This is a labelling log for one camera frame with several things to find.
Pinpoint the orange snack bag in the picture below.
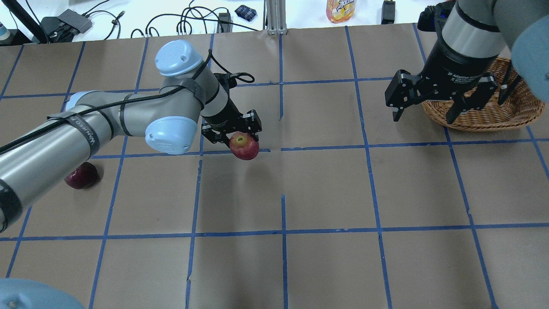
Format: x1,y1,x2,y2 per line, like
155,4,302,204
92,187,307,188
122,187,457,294
326,0,356,24

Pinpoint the dark blue checkered pouch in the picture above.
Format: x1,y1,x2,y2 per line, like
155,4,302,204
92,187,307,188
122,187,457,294
235,5,258,22

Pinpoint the wicker basket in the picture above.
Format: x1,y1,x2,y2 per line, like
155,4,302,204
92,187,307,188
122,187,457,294
422,57,546,132

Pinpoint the dark red apple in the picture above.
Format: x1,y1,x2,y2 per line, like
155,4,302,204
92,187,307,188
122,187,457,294
64,162,100,190

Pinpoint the aluminium frame post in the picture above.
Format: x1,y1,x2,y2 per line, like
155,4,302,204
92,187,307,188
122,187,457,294
265,0,288,35

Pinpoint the grey adapter box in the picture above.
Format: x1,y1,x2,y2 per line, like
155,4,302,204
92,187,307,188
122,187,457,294
57,9,92,33

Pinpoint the red yellow apple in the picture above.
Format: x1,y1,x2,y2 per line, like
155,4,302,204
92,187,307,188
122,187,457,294
229,131,259,161

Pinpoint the black power adapter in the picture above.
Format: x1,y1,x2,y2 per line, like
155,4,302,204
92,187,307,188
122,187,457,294
380,0,396,25

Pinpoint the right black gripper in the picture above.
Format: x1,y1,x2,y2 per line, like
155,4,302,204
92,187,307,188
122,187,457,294
385,41,498,124

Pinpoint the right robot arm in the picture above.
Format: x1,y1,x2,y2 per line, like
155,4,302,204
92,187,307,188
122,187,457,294
385,0,549,124

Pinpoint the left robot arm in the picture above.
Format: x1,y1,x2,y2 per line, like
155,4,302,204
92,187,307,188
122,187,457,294
0,39,262,231

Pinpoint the black braided cable left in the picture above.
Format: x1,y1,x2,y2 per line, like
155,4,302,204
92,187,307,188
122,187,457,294
0,49,256,155

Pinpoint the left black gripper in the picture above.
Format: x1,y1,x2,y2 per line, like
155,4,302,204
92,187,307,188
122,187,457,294
202,100,262,147

